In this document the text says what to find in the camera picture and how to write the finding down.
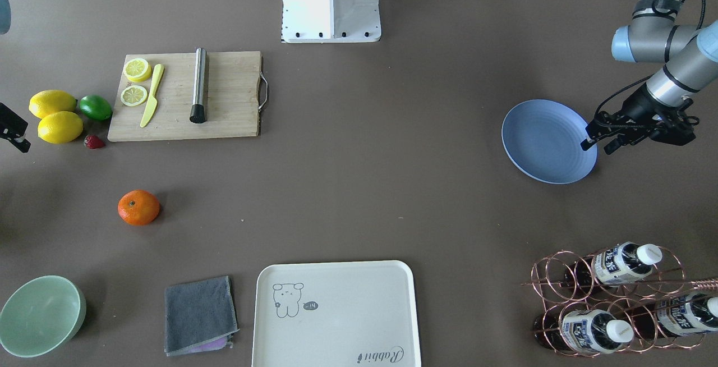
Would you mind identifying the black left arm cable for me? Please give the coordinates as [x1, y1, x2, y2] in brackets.
[593, 0, 707, 132]

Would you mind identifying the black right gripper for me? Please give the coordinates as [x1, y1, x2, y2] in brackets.
[0, 103, 31, 153]

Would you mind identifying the blue plate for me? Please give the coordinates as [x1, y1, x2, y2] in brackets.
[501, 99, 598, 185]

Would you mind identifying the grey folded cloth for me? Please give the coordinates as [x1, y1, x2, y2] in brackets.
[164, 276, 239, 357]

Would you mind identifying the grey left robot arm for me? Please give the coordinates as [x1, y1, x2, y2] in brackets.
[581, 0, 717, 154]

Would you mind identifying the tea bottle top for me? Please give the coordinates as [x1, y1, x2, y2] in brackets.
[560, 242, 664, 295]

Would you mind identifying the orange mandarin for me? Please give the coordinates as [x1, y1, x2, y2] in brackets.
[117, 190, 161, 226]

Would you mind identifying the copper wire bottle rack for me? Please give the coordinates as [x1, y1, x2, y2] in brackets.
[529, 242, 716, 357]

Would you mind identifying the lemon slice lower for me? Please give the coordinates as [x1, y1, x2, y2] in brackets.
[119, 85, 149, 107]

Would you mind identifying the steel muddler black tip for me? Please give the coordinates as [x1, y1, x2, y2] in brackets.
[189, 48, 207, 124]

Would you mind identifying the lemon half slice upper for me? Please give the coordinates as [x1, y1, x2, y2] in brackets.
[123, 58, 153, 82]

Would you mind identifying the cream rabbit tray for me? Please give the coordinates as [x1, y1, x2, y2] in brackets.
[251, 260, 422, 366]

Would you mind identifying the green bowl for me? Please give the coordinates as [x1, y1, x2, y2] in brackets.
[1, 275, 86, 359]

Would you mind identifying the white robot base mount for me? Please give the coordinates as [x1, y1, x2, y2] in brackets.
[280, 0, 382, 43]

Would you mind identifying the green lime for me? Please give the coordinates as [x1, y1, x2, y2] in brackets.
[79, 94, 113, 121]

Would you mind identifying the bamboo cutting board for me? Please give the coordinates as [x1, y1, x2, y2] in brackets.
[108, 52, 263, 142]

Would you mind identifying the yellow lemon upper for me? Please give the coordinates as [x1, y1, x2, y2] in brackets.
[28, 89, 77, 119]

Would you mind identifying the yellow lemon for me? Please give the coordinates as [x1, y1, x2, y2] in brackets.
[38, 111, 83, 144]
[28, 89, 77, 119]

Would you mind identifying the tea bottle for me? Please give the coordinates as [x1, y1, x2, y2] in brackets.
[623, 291, 717, 341]
[532, 310, 635, 356]
[560, 242, 664, 295]

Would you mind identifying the tea bottle bottom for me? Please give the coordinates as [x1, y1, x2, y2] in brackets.
[623, 291, 717, 341]
[532, 310, 635, 356]

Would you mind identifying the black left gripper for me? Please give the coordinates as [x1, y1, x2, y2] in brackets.
[580, 86, 699, 155]

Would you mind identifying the yellow lemon lower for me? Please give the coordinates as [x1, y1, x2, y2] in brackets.
[38, 111, 83, 144]

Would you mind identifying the yellow plastic knife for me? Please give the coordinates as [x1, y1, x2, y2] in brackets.
[140, 63, 165, 127]

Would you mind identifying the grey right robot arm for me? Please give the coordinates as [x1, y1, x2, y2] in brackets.
[1, 0, 31, 154]

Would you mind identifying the red strawberry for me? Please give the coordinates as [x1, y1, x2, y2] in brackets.
[83, 135, 106, 149]

